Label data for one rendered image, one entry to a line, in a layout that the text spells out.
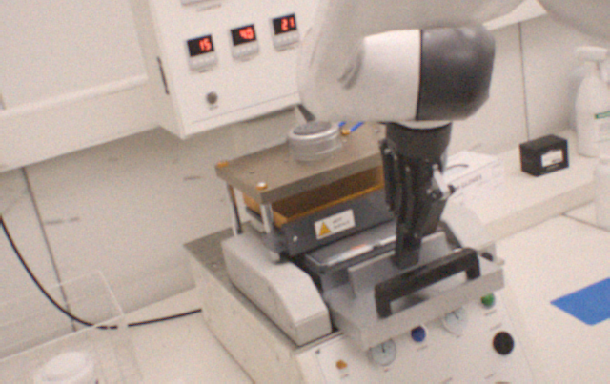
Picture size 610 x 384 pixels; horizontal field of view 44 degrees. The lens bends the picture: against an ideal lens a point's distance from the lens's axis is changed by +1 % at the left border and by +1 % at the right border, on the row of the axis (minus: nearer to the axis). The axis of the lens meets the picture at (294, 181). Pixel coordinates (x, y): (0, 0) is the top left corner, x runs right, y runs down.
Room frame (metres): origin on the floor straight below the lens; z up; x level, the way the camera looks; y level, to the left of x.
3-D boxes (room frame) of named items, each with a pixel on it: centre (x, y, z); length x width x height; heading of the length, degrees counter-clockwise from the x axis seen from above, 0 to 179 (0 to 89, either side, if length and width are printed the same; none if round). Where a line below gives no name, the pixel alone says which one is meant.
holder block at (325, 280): (1.02, -0.07, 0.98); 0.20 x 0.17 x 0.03; 113
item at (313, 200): (1.09, -0.05, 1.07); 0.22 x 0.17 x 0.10; 113
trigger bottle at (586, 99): (1.67, -0.71, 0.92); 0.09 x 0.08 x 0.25; 30
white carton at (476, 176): (1.54, -0.33, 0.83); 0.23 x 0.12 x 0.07; 123
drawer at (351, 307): (0.98, -0.09, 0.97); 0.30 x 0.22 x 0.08; 23
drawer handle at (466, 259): (0.85, -0.14, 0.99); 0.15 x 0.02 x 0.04; 113
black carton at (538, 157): (1.62, -0.57, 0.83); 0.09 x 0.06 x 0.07; 105
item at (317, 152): (1.13, -0.05, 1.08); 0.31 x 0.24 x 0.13; 113
